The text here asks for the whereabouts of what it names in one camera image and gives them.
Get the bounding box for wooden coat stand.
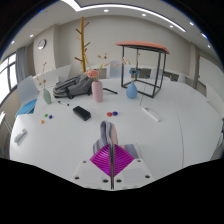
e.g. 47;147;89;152
73;16;92;74

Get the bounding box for thin black pen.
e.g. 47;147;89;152
102;87;119;95

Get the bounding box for white chair with blue seat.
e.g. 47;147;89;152
15;75;40;118

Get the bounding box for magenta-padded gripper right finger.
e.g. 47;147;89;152
112;143;154;191

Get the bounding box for grey curtain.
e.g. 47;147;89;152
14;45;30;83

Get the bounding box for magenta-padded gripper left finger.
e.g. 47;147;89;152
72;143;113;191

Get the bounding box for blue vase with flowers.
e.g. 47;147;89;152
121;53;141;100

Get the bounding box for striped blue pink towel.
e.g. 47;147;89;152
92;120;143;161

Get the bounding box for black-framed orange-topped side table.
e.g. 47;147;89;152
115;40;170;99

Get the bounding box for round ceiling spotlights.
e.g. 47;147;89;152
11;8;212;49

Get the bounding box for green vase with dried flowers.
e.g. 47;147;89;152
34;61;53;105

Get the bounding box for window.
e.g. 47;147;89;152
0;53;18;101

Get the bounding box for round wall clock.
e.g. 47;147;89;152
37;39;48;51

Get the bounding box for black rectangular box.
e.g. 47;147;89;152
72;105;92;122

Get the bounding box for grey backpack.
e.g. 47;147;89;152
52;73;95;100

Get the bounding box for long ceiling light strip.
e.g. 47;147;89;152
61;0;188;33

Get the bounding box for pink vase with flowers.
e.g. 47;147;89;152
84;53;111;103

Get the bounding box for plain white remote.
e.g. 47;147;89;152
141;106;162;122

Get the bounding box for white remote with buttons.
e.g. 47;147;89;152
13;128;29;144

